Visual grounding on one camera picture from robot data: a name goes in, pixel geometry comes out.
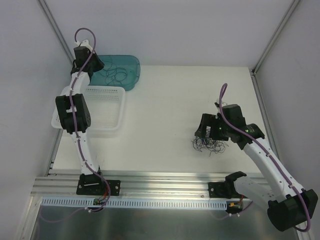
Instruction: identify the aluminium frame post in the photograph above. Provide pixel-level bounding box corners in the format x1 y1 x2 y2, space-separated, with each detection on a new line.
251 0 302 76
36 0 74 67

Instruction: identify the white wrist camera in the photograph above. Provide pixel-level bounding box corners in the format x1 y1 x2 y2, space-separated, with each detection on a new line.
214 101 228 108
75 39 93 52

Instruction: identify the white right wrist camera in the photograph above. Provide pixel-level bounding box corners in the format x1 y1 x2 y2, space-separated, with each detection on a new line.
214 101 228 108

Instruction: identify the left aluminium frame post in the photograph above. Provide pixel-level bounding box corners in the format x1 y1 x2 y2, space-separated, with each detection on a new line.
36 0 74 67

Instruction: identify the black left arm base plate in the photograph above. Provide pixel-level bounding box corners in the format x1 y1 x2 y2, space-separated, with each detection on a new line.
75 178 121 196

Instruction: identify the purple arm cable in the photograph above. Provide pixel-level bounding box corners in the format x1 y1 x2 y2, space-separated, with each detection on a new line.
69 28 111 201
218 83 312 232

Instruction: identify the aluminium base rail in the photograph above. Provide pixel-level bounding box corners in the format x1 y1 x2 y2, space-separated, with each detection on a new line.
31 169 227 200

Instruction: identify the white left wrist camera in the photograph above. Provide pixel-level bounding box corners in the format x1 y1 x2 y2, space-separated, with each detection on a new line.
75 39 93 52

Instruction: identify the separated thin dark cable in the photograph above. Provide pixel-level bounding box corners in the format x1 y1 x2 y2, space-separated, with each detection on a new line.
104 66 128 85

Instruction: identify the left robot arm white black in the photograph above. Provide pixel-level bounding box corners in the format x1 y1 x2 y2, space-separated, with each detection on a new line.
55 45 105 195

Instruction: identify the white slotted cable duct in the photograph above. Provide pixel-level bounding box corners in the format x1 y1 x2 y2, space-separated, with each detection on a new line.
41 196 227 211

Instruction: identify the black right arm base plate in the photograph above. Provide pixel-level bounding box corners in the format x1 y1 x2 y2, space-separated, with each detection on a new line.
207 182 241 199

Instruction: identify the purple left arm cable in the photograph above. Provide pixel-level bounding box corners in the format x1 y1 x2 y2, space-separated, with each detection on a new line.
69 28 111 201

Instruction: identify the right aluminium frame post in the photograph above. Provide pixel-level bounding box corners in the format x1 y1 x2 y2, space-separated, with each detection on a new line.
251 0 302 76

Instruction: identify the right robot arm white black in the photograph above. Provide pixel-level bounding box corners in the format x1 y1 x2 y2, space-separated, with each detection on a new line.
194 103 318 232

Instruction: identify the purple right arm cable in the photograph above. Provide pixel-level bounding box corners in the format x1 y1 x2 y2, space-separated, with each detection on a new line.
218 83 312 232

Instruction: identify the purple black cable bundle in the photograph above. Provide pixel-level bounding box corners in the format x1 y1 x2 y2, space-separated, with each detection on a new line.
190 127 227 156

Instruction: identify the teal translucent plastic tub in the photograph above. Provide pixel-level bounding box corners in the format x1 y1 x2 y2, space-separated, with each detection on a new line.
89 55 141 91

